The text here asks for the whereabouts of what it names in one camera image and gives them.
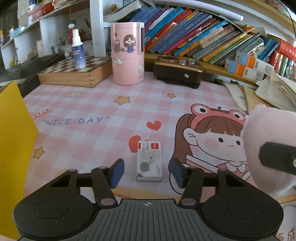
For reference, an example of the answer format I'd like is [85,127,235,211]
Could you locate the pink plush pig toy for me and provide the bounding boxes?
[241,104,295,196]

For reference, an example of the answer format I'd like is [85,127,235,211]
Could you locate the small white card box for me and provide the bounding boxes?
[136,141,163,182]

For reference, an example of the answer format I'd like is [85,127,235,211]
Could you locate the stack of loose papers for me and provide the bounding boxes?
[222,75,295,113]

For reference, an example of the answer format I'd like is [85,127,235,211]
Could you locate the pink cartoon desk mat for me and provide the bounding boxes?
[13,73,295,240]

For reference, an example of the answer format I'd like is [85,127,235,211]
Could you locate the yellow cardboard box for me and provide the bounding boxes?
[0,81,38,239]

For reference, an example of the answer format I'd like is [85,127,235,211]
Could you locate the orange blue boxed books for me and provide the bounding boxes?
[224,51,276,81]

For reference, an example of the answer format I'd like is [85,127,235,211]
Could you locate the dark brown wooden device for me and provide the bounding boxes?
[153,56,204,89]

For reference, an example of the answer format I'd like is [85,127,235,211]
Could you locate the wooden chess board box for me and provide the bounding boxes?
[38,57,112,88]

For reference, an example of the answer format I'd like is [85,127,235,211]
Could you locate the white spray bottle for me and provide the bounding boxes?
[71,29,86,70]

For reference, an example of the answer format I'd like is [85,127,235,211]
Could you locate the black electronic keyboard piano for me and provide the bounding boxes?
[1,54,66,97]

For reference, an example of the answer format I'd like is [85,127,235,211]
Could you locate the pink cylindrical humidifier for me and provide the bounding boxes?
[110,22,144,86]

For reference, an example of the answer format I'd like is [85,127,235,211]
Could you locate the row of leaning books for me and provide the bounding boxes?
[131,5,281,66]

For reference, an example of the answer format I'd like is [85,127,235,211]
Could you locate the white shelf unit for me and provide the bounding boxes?
[1,1,110,69]

